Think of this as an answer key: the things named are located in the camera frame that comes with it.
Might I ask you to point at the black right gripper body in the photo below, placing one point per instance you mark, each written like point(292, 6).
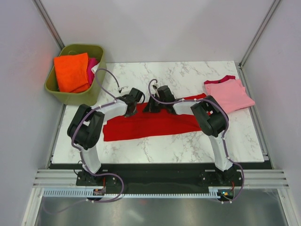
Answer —
point(155, 107)

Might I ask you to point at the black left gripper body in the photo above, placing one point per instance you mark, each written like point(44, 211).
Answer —
point(130, 114)

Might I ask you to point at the red t-shirt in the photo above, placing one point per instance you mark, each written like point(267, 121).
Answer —
point(144, 124)

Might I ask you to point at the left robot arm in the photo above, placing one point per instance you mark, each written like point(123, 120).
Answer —
point(87, 123)

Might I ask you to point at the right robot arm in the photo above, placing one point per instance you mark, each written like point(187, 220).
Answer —
point(210, 116)

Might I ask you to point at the white garment in bin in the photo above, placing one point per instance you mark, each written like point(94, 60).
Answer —
point(94, 69)

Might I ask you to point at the magenta t-shirt in bin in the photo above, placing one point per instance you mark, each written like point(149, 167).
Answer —
point(91, 63)

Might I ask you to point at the folded pink t-shirt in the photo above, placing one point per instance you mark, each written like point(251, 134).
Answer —
point(230, 95)

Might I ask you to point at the orange t-shirt in bin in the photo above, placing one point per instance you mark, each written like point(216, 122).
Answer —
point(71, 73)

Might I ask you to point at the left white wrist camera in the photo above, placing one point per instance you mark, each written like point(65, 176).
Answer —
point(122, 88)

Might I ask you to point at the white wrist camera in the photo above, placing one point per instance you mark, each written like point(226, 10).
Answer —
point(122, 88)
point(155, 88)

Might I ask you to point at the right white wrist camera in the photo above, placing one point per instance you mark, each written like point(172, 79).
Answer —
point(155, 88)

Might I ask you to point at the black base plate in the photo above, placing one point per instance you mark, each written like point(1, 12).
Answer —
point(160, 178)

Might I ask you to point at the grey slotted cable duct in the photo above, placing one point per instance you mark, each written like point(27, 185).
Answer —
point(94, 193)

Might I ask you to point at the aluminium rail front crossbar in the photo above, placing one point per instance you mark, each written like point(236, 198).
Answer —
point(254, 178)

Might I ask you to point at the aluminium rail right of table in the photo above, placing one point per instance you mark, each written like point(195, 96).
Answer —
point(255, 119)

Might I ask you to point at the left aluminium frame post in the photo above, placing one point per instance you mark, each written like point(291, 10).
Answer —
point(47, 20)

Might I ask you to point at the aluminium frame post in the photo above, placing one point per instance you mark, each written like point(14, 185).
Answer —
point(47, 20)
point(263, 25)

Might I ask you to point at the right aluminium frame post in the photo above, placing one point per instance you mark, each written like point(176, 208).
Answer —
point(263, 25)

